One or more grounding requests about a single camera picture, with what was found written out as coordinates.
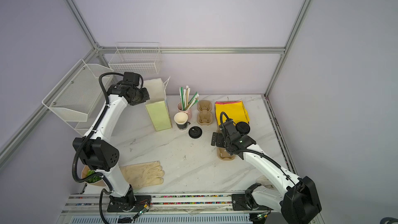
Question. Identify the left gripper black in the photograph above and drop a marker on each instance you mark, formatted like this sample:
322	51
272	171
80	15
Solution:
146	97

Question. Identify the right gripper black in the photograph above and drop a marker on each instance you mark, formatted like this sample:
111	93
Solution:
218	136

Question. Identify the single brown pulp carrier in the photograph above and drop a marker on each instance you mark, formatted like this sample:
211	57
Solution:
224	155

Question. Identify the brown pulp cup carrier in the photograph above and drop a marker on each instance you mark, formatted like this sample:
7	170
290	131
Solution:
204	116

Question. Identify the green paper takeout bag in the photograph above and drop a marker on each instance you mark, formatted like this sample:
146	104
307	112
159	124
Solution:
156	106

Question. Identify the black plastic cup lid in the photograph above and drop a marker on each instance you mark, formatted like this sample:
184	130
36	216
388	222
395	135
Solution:
195	132

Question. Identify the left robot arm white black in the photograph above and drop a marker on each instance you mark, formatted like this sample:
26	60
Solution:
95	155

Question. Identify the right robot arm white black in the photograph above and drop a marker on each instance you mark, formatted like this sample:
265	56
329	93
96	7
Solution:
296	198

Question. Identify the black paper coffee cup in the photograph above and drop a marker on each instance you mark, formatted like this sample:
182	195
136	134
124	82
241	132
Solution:
182	120

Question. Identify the yellow napkin stack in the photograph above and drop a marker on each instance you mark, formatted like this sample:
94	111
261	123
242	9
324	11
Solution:
235	110

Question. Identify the pink straw holder cup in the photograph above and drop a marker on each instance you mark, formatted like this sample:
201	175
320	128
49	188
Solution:
188	112

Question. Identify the green wrapped straw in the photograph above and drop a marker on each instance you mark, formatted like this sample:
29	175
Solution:
181	92

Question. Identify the white cloth glove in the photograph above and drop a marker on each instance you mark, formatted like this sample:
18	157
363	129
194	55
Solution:
264	181

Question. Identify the white wrapped straw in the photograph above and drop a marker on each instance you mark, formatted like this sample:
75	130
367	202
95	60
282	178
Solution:
187	93

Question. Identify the white mesh shelf upper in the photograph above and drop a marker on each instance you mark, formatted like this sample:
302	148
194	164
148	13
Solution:
74	98

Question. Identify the white mesh shelf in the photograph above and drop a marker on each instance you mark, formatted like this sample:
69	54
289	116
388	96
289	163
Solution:
82	127
74	98

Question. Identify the white mesh shelf lower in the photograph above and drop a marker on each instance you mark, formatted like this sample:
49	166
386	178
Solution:
82	127

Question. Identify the cream leather work glove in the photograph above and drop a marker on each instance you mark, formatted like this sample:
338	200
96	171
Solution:
143	174

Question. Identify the brown bowl with green bits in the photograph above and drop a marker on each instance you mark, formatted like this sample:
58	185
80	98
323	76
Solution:
93	181

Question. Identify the white wire basket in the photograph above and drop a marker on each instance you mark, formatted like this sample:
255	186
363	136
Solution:
137	57

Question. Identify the aluminium mounting rail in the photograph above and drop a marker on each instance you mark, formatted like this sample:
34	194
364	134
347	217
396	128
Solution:
185	203

